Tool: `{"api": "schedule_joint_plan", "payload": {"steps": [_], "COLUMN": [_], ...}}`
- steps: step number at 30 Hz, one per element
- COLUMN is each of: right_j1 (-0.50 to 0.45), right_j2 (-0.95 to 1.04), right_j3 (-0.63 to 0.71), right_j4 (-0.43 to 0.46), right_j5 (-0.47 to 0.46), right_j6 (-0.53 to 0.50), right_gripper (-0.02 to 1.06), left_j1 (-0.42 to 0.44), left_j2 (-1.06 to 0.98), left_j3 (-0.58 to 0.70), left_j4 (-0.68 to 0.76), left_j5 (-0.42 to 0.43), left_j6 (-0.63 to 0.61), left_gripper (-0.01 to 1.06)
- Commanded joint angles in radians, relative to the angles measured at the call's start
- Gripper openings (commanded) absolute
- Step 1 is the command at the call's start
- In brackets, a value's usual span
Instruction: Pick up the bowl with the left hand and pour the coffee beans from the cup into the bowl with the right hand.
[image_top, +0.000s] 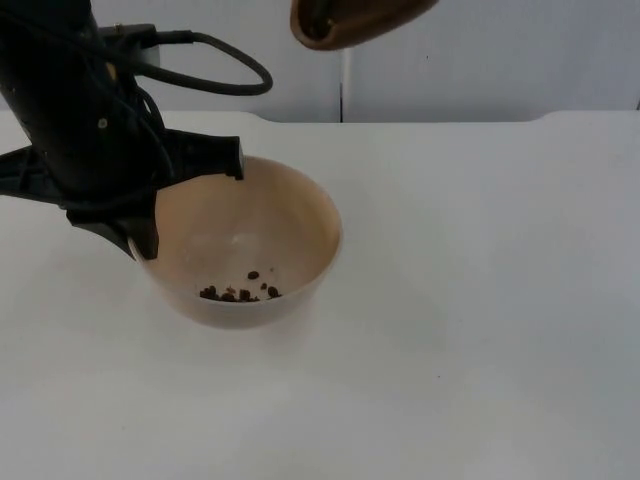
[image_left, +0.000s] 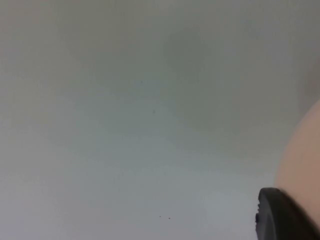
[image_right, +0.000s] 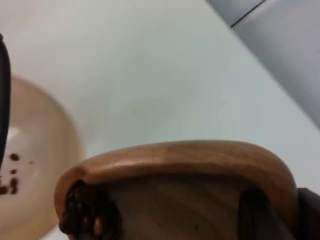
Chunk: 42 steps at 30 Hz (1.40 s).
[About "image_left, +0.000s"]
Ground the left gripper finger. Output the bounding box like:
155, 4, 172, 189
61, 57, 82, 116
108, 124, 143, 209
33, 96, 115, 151
254, 187, 320, 240

